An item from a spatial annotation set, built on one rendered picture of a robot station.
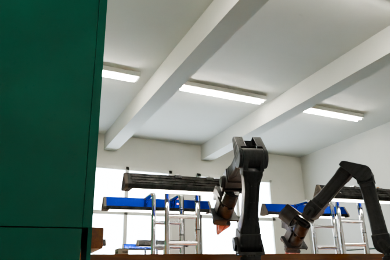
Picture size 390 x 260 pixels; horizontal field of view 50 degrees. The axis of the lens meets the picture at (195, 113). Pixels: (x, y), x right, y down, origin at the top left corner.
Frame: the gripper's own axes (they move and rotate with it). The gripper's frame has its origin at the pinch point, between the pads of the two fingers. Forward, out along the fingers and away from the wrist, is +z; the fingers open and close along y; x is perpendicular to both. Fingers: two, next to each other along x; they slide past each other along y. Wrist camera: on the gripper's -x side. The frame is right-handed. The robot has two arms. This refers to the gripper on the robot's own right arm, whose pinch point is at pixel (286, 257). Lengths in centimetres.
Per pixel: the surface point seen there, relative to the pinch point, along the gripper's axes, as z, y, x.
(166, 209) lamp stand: 6, 45, -34
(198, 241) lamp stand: 14.7, 29.7, -23.4
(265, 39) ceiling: -17, -101, -278
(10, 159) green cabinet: -37, 111, -5
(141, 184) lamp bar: -13, 62, -27
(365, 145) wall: 163, -414, -399
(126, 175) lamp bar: -14, 68, -32
